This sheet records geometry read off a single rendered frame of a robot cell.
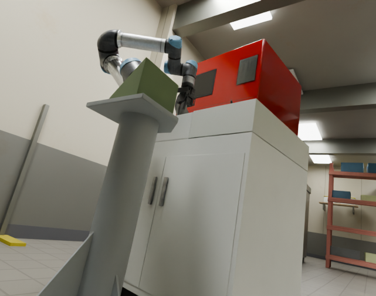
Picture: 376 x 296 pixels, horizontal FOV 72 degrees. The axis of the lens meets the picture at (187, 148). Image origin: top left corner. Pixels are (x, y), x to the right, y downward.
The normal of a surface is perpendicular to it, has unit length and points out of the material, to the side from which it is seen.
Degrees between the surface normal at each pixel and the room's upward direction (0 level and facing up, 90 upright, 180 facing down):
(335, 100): 90
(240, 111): 90
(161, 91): 90
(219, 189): 90
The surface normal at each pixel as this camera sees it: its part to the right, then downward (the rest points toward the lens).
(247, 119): -0.66, -0.32
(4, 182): 0.82, 0.00
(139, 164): 0.60, -0.11
